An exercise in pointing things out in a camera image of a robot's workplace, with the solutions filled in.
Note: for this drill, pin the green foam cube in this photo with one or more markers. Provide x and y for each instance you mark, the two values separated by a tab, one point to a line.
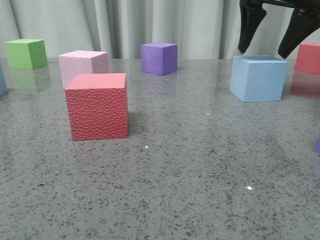
26	54

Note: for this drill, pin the red textured foam cube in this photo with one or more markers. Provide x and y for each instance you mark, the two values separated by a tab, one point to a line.
97	106

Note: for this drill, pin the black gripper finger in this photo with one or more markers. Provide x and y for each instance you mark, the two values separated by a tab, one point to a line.
303	22
251	15

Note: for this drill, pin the blue foam cube edge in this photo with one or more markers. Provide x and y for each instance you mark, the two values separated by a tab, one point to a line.
3	85

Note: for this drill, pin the purple foam cube near edge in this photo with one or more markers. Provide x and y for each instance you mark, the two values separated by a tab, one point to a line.
317	147

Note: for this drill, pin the grey curtain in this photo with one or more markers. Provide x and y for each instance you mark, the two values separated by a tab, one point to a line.
203	29

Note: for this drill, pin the red foam cube far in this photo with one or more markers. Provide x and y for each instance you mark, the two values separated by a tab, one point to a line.
308	58

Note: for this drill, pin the pink foam cube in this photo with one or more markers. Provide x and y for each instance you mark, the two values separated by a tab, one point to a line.
82	62

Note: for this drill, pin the light blue foam cube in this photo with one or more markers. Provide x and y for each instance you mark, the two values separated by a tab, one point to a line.
258	78

